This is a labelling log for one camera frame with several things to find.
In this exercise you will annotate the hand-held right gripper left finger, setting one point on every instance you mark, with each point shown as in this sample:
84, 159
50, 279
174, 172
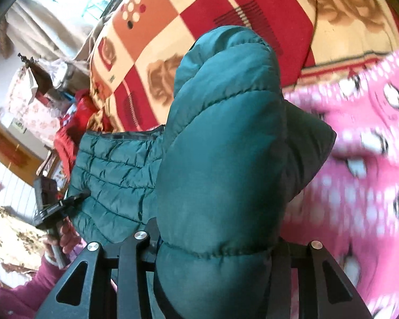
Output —
153, 239

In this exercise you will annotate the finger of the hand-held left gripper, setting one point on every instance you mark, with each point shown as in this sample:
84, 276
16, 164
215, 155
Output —
76, 198

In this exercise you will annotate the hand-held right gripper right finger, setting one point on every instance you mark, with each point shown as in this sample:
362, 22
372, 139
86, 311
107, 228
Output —
287, 256

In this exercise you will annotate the green puffer jacket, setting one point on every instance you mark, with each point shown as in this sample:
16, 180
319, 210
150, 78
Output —
219, 139

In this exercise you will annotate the person's left forearm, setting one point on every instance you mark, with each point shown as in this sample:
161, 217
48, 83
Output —
26, 289

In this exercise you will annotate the person's left hand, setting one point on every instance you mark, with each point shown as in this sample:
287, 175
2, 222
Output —
68, 239

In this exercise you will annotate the floral floor mat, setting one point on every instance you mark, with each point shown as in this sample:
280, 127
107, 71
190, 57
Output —
16, 242

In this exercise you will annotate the wooden furniture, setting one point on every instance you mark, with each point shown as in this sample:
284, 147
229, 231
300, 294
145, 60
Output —
10, 153

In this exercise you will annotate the red cloth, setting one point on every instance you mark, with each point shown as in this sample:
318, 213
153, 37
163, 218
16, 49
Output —
74, 129

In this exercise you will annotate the floral white cloth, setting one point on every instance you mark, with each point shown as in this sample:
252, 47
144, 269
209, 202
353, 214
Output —
30, 106

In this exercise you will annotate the pink penguin-print blanket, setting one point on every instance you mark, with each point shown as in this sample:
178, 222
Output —
369, 172

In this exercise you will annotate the beige curtain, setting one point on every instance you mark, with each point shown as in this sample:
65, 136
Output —
50, 30

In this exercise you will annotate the red beige rose-print blanket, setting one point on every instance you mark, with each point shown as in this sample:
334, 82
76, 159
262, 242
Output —
199, 13

